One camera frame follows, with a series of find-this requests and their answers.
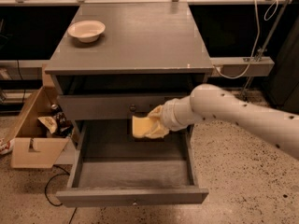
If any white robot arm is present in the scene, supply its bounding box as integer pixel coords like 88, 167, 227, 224
149, 84, 299, 160

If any grey wooden drawer cabinet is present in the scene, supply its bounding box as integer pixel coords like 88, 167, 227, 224
45, 1, 215, 137

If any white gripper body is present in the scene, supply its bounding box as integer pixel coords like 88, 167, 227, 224
161, 97, 191, 132

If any yellow sponge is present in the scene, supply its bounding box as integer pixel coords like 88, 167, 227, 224
132, 117, 154, 138

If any open cardboard box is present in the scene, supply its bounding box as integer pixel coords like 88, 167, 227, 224
4, 63, 75, 169

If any black floor cable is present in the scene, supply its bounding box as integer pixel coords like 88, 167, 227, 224
44, 164, 78, 224

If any crumpled snack bag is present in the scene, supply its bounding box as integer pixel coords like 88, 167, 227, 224
38, 117, 58, 133

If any open grey middle drawer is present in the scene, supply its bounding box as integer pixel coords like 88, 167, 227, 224
56, 119, 208, 207

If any dark soda can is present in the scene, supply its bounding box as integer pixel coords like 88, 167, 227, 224
50, 104, 63, 115

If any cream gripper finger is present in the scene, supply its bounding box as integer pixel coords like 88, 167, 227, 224
148, 105, 163, 118
145, 119, 169, 139

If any white ceramic bowl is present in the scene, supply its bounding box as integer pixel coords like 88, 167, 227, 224
67, 21, 106, 43

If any closed grey top drawer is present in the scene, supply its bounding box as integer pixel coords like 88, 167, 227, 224
58, 92, 186, 120

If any red white bag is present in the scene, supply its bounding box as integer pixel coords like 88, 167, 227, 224
0, 139, 15, 155

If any white cable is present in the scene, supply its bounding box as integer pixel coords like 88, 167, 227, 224
214, 0, 280, 80

